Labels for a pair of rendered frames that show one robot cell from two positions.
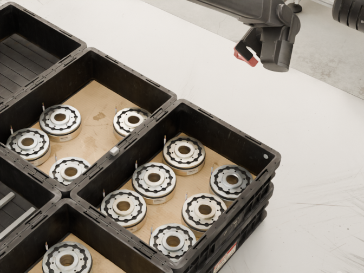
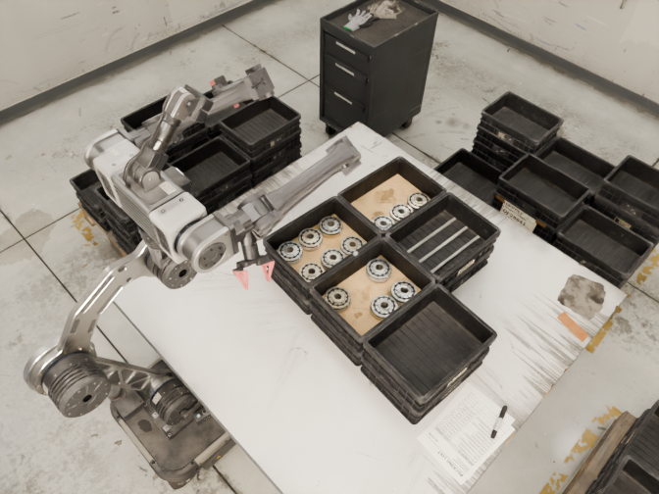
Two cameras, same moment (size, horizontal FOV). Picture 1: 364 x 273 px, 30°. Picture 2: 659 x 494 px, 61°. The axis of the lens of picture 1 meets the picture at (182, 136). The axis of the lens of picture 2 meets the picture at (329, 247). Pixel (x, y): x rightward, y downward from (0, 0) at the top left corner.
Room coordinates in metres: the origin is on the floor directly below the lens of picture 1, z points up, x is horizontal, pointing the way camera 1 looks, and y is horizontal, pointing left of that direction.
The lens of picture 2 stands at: (2.35, 0.36, 2.67)
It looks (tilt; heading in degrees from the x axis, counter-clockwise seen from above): 51 degrees down; 193
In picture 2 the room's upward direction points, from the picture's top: 2 degrees clockwise
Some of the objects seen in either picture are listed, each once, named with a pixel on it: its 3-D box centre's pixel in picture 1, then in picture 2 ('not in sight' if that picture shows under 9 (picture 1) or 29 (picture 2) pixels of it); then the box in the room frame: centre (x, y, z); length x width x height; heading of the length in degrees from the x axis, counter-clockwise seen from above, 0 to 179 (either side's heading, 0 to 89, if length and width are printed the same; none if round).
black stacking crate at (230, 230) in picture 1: (177, 192); (322, 247); (0.96, 0.00, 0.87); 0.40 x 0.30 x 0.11; 146
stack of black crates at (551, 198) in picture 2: not in sight; (532, 211); (0.00, 0.97, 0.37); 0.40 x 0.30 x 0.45; 60
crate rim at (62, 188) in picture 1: (79, 115); (373, 285); (1.13, 0.25, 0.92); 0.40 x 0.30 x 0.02; 146
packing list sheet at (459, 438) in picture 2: not in sight; (467, 431); (1.51, 0.70, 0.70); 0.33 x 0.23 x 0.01; 150
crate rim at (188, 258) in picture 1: (179, 177); (322, 239); (0.96, 0.00, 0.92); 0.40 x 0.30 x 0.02; 146
